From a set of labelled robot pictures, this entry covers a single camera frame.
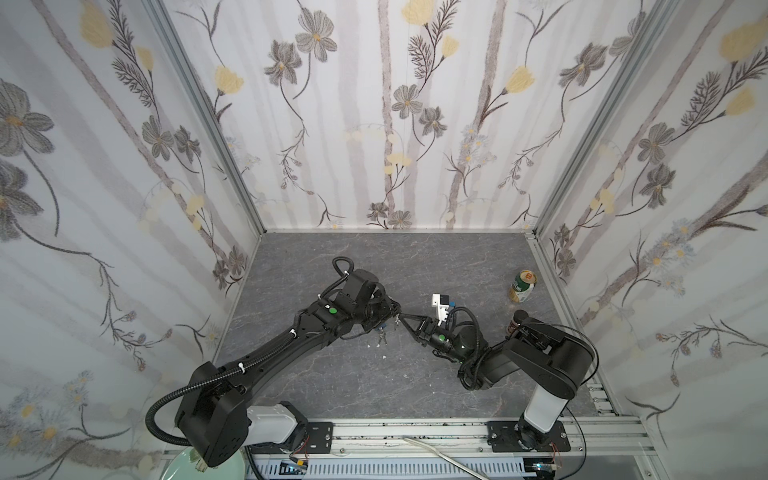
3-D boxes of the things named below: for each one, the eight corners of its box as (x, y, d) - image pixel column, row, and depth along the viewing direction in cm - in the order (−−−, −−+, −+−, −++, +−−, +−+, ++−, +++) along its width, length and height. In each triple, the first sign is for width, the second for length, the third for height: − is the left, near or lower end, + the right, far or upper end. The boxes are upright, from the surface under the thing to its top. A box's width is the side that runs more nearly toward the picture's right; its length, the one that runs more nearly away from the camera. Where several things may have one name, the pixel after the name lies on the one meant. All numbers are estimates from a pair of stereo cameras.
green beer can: (509, 304, 102) (522, 285, 93) (505, 290, 106) (517, 270, 97) (526, 304, 102) (540, 285, 93) (521, 290, 106) (534, 270, 97)
